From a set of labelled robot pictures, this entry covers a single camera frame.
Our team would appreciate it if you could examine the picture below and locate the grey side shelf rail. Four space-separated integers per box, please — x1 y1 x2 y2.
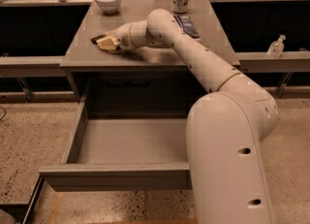
0 51 310 78

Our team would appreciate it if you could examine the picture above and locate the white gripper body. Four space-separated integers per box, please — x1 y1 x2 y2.
111 23 137 50

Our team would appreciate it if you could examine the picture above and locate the open grey top drawer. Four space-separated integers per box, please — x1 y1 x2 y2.
39 95 191 192

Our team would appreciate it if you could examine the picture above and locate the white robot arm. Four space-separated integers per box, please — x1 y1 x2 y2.
94 9 278 224

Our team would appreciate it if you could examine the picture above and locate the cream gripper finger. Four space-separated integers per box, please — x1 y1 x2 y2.
96 36 119 51

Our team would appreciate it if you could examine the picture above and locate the grey cabinet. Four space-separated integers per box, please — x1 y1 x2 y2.
65 0 233 118

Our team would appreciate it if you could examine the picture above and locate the dark rxbar chocolate bar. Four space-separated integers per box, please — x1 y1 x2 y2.
91 35 121 53

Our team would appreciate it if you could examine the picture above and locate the blue chip bag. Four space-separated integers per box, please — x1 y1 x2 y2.
174 15 200 39

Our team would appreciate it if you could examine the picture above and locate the clear sanitizer bottle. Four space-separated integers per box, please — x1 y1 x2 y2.
266 35 286 58

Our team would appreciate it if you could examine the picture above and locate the white ceramic bowl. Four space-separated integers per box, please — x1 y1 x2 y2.
94 0 122 14

